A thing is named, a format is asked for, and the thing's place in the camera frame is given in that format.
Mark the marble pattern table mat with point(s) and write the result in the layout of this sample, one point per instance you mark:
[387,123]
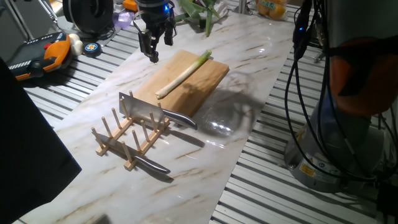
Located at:
[186,186]

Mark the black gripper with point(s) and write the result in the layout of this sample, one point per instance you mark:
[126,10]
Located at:
[155,12]

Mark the thin aluminium frame post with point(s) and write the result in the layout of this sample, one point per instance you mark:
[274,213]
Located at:
[244,6]

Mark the purple plastic bag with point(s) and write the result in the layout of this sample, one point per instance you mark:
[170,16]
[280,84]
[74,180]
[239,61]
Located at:
[122,19]

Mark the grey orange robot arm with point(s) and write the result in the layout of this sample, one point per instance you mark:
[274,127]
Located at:
[351,130]

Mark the wooden peg rack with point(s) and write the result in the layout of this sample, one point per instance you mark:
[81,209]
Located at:
[149,140]

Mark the steel cleaver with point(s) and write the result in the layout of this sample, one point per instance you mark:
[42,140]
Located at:
[140,109]

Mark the clear bag of yellow fruit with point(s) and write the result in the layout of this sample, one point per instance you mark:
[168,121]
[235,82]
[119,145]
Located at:
[272,9]

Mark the black round spool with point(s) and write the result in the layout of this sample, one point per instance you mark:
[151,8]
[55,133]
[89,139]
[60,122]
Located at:
[88,14]

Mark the wooden cutting board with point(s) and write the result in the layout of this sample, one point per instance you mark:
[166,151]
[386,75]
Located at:
[199,81]

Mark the round blue black tape measure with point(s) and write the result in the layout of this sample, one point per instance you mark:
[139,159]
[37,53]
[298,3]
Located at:
[92,48]

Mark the pointed steel kitchen knife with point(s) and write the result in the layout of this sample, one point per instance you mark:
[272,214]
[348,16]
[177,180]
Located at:
[152,165]

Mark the upright aluminium frame post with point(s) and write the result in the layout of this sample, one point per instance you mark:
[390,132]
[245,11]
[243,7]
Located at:
[20,20]

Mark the orange plastic tool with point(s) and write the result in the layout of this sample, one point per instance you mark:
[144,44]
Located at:
[130,4]

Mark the small white rounded object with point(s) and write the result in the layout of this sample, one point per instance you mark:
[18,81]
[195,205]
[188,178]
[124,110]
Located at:
[76,45]

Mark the single white green scallion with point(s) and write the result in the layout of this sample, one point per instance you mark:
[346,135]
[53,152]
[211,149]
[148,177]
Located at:
[183,74]

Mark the orange black teach pendant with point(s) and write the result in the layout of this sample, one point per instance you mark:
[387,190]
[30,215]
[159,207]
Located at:
[46,54]

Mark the white plastic bag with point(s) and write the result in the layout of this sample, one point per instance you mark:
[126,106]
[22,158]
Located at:
[222,9]

